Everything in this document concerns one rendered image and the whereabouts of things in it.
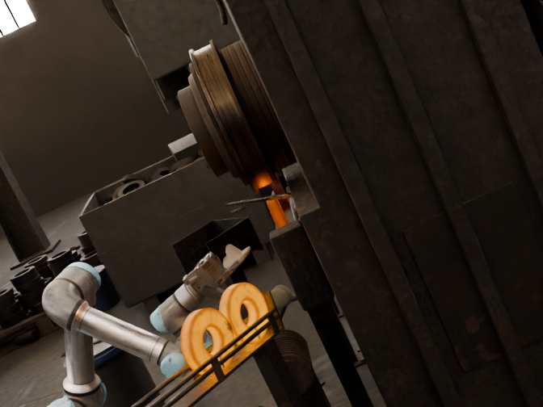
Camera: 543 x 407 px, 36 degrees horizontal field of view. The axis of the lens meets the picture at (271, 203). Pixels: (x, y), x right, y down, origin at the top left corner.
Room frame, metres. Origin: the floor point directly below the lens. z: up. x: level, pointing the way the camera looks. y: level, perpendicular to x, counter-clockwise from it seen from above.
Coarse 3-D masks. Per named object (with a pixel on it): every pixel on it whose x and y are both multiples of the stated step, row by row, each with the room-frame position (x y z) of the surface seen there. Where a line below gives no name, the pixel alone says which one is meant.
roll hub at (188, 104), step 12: (180, 96) 2.45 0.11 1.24; (192, 96) 2.42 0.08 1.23; (192, 108) 2.39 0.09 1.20; (192, 120) 2.38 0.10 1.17; (192, 132) 2.37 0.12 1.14; (204, 132) 2.37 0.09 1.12; (204, 144) 2.37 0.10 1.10; (204, 156) 2.38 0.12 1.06; (216, 156) 2.38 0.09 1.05; (216, 168) 2.41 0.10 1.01
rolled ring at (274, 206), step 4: (268, 200) 2.49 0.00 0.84; (272, 200) 2.48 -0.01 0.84; (276, 200) 2.47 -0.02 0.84; (268, 204) 2.47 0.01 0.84; (272, 204) 2.46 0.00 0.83; (276, 204) 2.45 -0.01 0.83; (272, 208) 2.44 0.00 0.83; (276, 208) 2.44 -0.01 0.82; (280, 208) 2.44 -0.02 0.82; (272, 212) 2.43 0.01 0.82; (276, 212) 2.43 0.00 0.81; (280, 212) 2.43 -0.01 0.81; (272, 216) 2.43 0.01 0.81; (276, 216) 2.42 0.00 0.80; (280, 216) 2.42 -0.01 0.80; (284, 216) 2.56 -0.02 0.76; (276, 220) 2.42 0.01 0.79; (280, 220) 2.42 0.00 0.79; (284, 220) 2.41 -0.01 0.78; (276, 224) 2.42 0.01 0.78; (280, 224) 2.41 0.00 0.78; (284, 224) 2.41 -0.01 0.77
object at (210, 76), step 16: (208, 48) 2.44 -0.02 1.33; (208, 64) 2.37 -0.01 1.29; (208, 80) 2.33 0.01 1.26; (224, 80) 2.31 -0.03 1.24; (208, 96) 2.29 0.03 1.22; (224, 96) 2.29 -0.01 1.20; (224, 112) 2.28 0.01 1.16; (224, 128) 2.27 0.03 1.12; (240, 128) 2.28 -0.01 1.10; (240, 144) 2.28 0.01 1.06; (240, 160) 2.30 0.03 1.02; (256, 160) 2.31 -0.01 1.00; (256, 176) 2.35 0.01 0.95; (256, 192) 2.42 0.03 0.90
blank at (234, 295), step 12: (228, 288) 2.01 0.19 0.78; (240, 288) 2.01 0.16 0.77; (252, 288) 2.04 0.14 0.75; (228, 300) 1.96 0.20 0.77; (240, 300) 1.99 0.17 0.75; (252, 300) 2.02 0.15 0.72; (264, 300) 2.06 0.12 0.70; (228, 312) 1.95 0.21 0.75; (252, 312) 2.03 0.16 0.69; (264, 312) 2.04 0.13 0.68; (240, 324) 1.96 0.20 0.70
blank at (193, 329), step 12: (192, 312) 1.90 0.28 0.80; (204, 312) 1.89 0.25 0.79; (216, 312) 1.92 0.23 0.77; (192, 324) 1.85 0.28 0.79; (204, 324) 1.88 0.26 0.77; (216, 324) 1.90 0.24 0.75; (228, 324) 1.93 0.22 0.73; (180, 336) 1.85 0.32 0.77; (192, 336) 1.83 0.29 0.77; (216, 336) 1.91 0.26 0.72; (228, 336) 1.92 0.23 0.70; (192, 348) 1.82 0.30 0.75; (204, 348) 1.85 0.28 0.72; (216, 348) 1.90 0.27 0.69; (192, 360) 1.82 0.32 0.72; (204, 360) 1.83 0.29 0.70; (228, 360) 1.89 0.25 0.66
